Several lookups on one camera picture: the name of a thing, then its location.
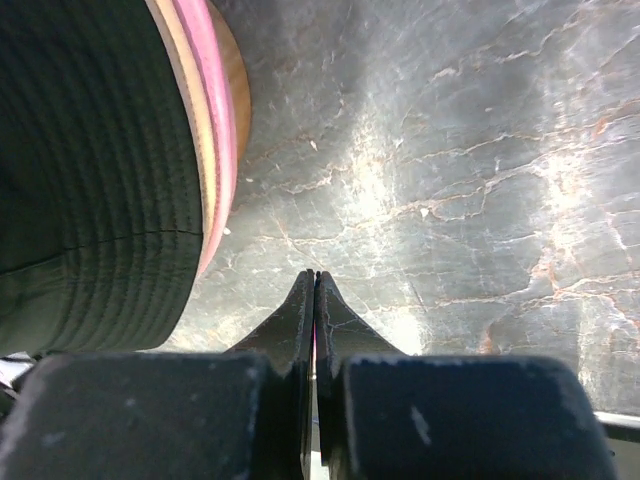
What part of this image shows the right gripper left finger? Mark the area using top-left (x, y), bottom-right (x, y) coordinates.
top-left (1, 270), bottom-right (315, 479)

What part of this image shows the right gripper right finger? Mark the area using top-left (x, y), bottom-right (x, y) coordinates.
top-left (314, 272), bottom-right (617, 479)

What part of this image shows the black cap with logo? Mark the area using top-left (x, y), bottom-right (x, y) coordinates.
top-left (1, 1), bottom-right (203, 355)

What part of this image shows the beige hat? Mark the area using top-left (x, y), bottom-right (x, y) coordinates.
top-left (146, 0), bottom-right (217, 273)

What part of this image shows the wooden hat stand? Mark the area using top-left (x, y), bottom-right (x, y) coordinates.
top-left (208, 1), bottom-right (252, 161)

